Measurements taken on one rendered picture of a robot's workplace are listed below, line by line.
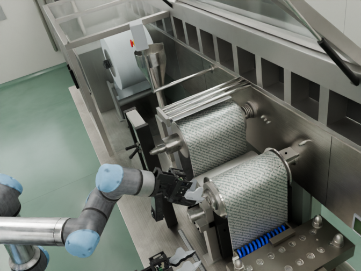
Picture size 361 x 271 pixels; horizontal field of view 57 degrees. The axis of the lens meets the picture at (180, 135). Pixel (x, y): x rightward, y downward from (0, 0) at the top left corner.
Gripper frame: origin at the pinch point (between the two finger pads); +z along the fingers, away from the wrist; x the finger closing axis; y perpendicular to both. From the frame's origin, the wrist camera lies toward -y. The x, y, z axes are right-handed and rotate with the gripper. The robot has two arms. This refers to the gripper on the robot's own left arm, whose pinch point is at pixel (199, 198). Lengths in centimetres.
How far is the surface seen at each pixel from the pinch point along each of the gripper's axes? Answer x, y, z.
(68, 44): 94, 15, -34
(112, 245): 111, -124, 49
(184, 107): 25.6, 20.8, -3.8
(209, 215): -0.8, -5.7, 7.3
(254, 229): -8.0, -4.3, 22.7
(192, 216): 0.3, -7.8, 1.5
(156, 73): 65, 22, 0
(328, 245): -23.3, 3.7, 40.4
